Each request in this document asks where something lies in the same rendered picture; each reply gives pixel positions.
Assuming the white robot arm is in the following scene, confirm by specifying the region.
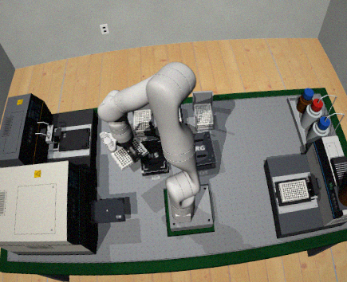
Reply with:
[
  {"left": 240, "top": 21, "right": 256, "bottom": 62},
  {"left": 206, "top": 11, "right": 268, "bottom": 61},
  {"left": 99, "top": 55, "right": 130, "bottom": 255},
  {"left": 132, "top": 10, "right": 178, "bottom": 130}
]
[{"left": 97, "top": 62, "right": 200, "bottom": 223}]

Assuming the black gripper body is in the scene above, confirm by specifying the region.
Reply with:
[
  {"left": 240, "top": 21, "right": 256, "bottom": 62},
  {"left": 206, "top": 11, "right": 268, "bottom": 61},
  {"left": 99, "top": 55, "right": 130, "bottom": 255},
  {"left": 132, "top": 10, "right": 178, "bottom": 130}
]
[{"left": 117, "top": 133, "right": 134, "bottom": 151}]

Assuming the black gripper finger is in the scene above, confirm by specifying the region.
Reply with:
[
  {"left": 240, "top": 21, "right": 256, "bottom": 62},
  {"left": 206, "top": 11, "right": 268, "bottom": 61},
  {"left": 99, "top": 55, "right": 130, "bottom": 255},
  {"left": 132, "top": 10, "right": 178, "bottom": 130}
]
[{"left": 123, "top": 143, "right": 140, "bottom": 163}]

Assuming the black plate nest with label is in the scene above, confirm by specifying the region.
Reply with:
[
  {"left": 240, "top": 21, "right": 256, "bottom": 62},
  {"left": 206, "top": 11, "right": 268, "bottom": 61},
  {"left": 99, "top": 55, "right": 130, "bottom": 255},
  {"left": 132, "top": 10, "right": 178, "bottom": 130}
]
[{"left": 140, "top": 139, "right": 169, "bottom": 176}]

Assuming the blue bottle cap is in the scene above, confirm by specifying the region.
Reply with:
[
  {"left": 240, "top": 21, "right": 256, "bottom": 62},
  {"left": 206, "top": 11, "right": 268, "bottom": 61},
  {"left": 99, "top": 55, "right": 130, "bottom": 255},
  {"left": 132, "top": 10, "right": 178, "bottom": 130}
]
[
  {"left": 318, "top": 116, "right": 330, "bottom": 130},
  {"left": 303, "top": 88, "right": 314, "bottom": 100}
]

